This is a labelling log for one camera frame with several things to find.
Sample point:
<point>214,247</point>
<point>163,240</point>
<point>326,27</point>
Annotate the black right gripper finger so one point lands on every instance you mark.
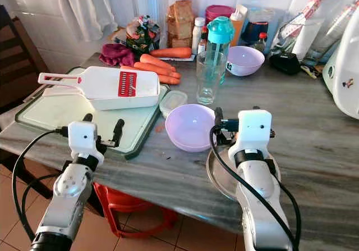
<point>256,108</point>
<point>219,119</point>

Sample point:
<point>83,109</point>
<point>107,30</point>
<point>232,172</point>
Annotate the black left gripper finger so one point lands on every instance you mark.
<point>87,117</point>
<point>119,132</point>

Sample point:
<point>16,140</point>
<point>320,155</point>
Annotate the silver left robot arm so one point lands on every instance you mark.
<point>68,195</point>

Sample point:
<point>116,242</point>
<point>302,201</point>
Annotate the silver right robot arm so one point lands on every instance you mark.
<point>261,200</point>

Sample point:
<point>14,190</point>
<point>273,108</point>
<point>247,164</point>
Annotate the large lilac plastic bowl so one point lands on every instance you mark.
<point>190,127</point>

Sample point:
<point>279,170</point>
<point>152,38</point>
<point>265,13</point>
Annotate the clear drinking glass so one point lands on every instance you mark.
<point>208,85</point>

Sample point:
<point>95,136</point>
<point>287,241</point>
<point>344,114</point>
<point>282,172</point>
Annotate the white mandoline slicer red blade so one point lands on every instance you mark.
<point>101,83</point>

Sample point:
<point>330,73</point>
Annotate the pale green cutting board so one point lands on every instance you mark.
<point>50,119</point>

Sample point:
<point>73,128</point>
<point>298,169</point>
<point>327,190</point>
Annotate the round steel plate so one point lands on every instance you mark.
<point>221,172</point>

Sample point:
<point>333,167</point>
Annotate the small clear lidded container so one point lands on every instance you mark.
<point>174,102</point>

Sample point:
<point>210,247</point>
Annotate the small lilac plastic bowl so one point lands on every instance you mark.
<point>244,60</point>

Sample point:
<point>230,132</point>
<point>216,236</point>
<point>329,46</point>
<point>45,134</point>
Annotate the black pouch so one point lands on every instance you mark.
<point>284,64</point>

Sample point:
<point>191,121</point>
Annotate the red plastic stool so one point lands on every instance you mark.
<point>123,200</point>

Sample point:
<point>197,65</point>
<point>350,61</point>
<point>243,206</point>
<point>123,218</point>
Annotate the orange carrot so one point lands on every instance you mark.
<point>169,80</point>
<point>154,69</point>
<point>157,62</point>
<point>174,53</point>

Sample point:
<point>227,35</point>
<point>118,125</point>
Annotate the small red capped sauce bottle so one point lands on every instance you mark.
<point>260,42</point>

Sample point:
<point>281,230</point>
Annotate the maroon cloth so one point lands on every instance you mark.
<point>116,54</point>

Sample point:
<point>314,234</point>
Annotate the dark blue jar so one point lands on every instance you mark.
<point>255,25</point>

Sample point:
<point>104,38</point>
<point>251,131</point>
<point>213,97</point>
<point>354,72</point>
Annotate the teal capped water bottle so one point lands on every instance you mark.
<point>220,31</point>

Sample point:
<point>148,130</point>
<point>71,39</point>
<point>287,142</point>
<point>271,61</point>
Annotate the dark wooden chair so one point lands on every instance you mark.
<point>15,65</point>

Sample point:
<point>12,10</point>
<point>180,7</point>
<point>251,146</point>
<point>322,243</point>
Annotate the orange squeeze bottle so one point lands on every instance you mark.
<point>239,21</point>

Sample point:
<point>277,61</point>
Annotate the small white capped bottle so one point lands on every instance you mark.
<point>198,32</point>

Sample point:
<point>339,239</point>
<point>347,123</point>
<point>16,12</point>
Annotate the white kitchen appliance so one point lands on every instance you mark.
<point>345,71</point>

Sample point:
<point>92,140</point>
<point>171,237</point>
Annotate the printed plastic food packet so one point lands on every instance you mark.
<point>142,36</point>

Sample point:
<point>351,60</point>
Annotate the maroon lidded container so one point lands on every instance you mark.
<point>219,10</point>

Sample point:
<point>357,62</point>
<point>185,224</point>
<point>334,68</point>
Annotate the clear plastic container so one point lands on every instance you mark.
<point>334,35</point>

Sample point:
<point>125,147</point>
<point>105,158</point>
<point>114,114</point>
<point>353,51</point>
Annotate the red lidded clear jar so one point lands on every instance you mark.
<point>181,18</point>

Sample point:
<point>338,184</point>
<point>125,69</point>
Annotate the red and white long carton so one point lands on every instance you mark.
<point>305,12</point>

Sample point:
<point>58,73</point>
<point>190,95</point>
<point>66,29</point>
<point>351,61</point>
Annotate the white hanging cloth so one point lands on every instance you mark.
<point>90,7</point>

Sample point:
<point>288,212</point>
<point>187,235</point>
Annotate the large clear plastic bottle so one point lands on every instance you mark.
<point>147,4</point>

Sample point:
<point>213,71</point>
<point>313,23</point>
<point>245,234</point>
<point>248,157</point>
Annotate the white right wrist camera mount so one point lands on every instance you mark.
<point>253,130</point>

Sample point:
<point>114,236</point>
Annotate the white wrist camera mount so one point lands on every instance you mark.
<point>253,130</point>
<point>81,141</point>

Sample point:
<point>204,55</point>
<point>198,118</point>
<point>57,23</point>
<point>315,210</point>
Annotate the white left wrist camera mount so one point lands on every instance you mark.
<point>81,141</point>

